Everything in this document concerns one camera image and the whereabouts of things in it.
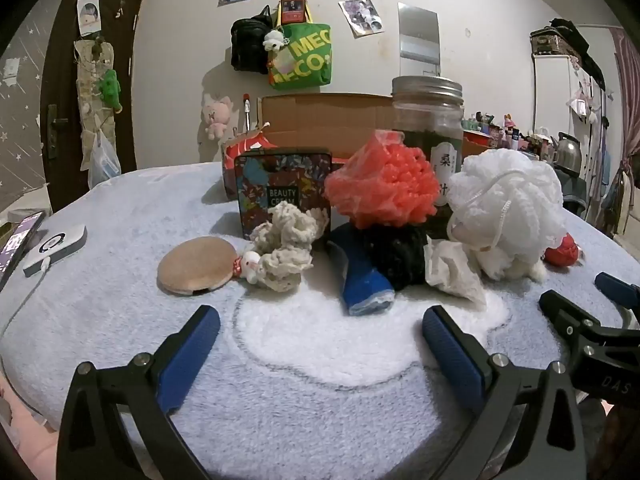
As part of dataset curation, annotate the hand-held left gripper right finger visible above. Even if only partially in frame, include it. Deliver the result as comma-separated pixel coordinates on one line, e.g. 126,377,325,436
421,305,586,480

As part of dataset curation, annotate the red plush toy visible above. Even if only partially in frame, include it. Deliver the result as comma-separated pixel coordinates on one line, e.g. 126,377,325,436
544,232,581,268

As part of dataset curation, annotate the small white plush toy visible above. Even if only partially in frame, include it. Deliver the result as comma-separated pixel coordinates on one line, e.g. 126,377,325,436
232,252,263,283

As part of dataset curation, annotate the wall photo print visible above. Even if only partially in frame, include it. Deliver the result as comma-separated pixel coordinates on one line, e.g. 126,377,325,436
338,0,385,39

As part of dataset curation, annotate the pink plush wall toy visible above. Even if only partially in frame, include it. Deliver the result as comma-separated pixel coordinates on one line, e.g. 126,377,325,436
201,96,232,142

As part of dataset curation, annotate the black hanging bag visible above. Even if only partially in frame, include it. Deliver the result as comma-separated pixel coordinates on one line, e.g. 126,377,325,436
230,6,275,75

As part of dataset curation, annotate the white charging cable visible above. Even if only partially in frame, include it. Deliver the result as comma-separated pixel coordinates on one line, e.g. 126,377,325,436
0,259,51,341

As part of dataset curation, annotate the floral patterned tin box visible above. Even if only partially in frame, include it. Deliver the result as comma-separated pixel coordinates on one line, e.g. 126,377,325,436
234,147,333,240

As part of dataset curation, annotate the red cardboard shoe box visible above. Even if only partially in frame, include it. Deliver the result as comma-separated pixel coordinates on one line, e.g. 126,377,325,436
220,92,501,200

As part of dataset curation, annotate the wall mirror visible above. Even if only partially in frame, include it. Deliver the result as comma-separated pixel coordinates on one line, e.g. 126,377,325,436
397,2,442,78

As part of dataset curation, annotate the black smartphone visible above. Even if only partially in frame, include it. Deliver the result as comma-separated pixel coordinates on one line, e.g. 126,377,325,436
0,210,47,291

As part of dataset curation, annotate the black bath pouf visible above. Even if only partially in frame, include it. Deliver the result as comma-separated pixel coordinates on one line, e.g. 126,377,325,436
360,225,433,291

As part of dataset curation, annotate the row of cosmetic bottles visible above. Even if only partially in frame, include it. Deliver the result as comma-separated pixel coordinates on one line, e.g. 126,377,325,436
462,110,556,153

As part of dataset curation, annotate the coral bath pouf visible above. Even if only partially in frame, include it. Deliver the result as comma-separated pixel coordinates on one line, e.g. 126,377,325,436
324,130,438,231

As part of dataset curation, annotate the clear plastic bag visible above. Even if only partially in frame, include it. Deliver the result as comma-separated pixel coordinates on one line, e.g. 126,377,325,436
87,129,122,190

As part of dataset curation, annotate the white bath pouf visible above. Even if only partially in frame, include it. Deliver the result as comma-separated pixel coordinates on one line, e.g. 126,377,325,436
446,149,567,281

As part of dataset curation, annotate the blue sock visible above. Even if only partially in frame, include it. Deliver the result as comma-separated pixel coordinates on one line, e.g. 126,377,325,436
327,222,396,317

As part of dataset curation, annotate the table with green cloth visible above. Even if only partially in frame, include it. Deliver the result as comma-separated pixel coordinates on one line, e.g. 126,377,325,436
550,165,593,217

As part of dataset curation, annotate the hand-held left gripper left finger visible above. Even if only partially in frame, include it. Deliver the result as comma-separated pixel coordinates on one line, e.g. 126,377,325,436
57,305,221,480

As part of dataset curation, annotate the white power bank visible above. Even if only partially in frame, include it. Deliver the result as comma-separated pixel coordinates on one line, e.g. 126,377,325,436
22,224,87,277

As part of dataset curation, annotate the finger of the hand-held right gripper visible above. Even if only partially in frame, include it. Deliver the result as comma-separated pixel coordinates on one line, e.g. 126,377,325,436
595,272,640,311
539,290,601,348

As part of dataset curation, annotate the white tissue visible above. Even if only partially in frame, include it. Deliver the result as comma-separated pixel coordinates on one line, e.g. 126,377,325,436
424,239,488,308

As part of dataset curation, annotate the patterned storage case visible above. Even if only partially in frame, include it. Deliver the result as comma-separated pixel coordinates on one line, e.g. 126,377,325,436
530,27,576,57

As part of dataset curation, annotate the door photo print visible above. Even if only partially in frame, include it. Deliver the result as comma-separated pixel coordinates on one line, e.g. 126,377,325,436
76,0,103,37

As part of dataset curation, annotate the steel kettle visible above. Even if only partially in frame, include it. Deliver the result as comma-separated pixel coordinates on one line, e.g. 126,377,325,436
552,132,583,173

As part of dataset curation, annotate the beige knitted scrunchie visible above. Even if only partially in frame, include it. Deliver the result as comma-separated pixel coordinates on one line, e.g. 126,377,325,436
248,199,324,293

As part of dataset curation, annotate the clear hanging door organiser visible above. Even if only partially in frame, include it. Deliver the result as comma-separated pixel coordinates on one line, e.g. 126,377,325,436
74,37,118,151

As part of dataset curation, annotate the green tote bag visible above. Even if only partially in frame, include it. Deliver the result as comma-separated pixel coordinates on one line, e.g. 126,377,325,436
267,0,333,92

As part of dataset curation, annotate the round beige powder puff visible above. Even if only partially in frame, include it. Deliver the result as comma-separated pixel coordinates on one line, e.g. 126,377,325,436
156,236,236,297

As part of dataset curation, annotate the green plush toy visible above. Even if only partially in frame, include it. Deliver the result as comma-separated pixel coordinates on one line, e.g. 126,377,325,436
97,69,123,111

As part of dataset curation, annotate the metal door handle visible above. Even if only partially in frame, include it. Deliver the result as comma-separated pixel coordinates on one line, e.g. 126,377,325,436
46,105,68,148

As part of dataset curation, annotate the glass jar with green label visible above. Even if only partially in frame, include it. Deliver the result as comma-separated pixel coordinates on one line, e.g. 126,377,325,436
391,75,466,208

